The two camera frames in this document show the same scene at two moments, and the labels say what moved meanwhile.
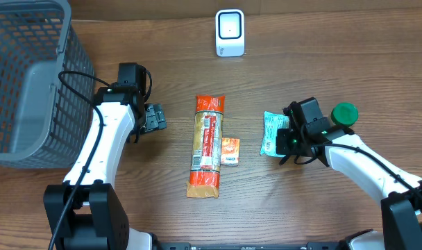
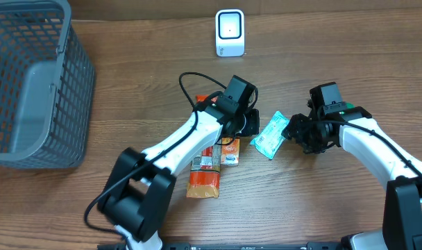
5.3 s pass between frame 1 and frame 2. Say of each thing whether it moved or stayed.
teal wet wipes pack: moved
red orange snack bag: stayed
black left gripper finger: moved
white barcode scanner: stayed
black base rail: stayed
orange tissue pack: stayed
